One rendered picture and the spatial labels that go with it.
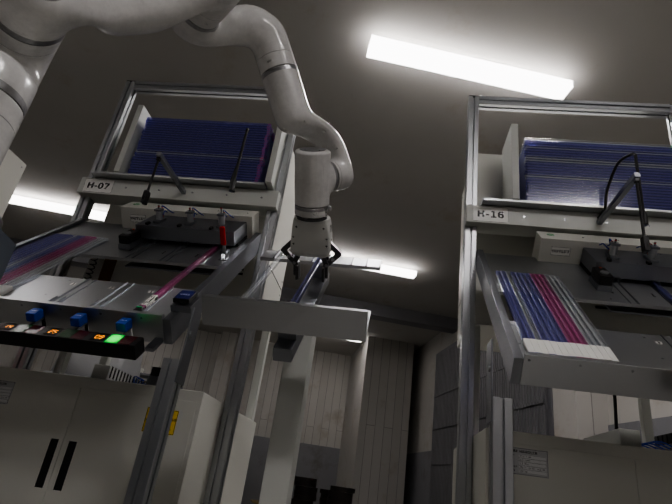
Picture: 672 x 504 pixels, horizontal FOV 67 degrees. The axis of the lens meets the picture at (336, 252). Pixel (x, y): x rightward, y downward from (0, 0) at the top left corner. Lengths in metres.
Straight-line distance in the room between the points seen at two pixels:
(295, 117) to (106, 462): 1.01
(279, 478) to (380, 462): 7.16
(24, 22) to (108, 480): 1.09
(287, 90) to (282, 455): 0.82
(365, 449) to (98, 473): 6.93
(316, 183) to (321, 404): 8.77
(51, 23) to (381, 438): 7.82
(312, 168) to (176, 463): 0.83
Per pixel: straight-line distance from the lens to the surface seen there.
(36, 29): 0.98
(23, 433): 1.69
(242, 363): 1.68
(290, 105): 1.22
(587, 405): 4.25
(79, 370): 4.64
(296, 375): 1.23
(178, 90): 2.36
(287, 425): 1.21
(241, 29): 1.29
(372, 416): 8.36
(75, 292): 1.46
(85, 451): 1.59
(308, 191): 1.19
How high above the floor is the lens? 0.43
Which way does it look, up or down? 25 degrees up
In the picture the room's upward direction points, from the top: 8 degrees clockwise
